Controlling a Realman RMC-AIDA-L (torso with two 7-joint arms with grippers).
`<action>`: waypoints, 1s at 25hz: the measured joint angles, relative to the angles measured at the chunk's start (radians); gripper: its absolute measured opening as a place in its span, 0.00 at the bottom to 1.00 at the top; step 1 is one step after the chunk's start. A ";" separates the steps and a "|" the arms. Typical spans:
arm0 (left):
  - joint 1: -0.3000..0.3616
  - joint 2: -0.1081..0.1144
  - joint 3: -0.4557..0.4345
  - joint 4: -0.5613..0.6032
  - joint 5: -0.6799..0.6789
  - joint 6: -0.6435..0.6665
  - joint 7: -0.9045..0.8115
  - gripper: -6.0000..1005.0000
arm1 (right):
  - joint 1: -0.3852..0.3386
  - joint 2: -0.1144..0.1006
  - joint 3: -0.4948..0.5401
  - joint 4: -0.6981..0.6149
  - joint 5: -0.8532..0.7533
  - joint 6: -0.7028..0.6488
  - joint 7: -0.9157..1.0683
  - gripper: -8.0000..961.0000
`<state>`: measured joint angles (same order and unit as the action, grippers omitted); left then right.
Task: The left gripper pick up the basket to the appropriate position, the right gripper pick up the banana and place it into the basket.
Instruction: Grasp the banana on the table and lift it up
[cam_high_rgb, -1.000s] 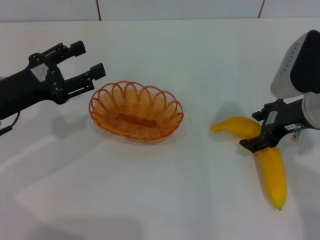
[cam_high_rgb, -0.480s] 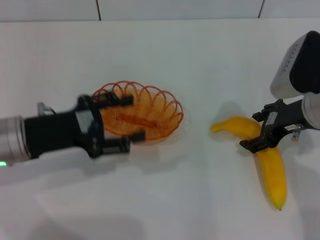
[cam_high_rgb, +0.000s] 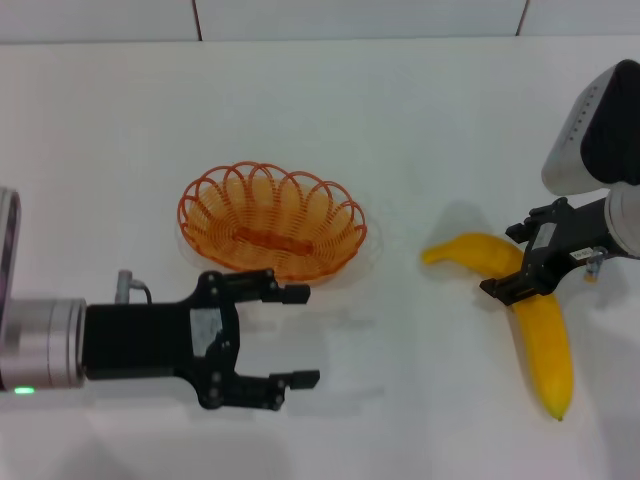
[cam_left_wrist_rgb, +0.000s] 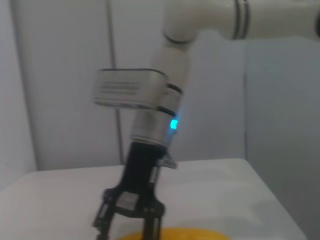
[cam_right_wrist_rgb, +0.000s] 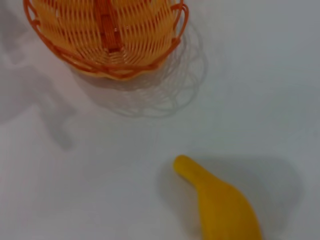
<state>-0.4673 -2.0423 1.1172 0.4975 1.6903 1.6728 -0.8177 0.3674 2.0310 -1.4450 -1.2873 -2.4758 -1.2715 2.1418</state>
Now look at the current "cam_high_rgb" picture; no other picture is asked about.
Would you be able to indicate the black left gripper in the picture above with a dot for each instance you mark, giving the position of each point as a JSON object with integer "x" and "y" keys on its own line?
{"x": 145, "y": 340}

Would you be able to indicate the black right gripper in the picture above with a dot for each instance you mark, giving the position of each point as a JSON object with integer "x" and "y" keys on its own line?
{"x": 560, "y": 240}

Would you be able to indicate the yellow banana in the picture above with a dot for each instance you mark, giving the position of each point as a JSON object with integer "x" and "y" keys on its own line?
{"x": 545, "y": 345}

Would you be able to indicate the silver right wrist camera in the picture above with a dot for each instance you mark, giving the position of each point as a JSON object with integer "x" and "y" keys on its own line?
{"x": 590, "y": 140}

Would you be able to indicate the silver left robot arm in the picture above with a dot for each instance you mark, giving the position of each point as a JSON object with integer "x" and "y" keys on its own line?
{"x": 45, "y": 345}

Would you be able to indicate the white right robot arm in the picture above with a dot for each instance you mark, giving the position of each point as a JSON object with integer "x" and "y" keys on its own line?
{"x": 625, "y": 220}

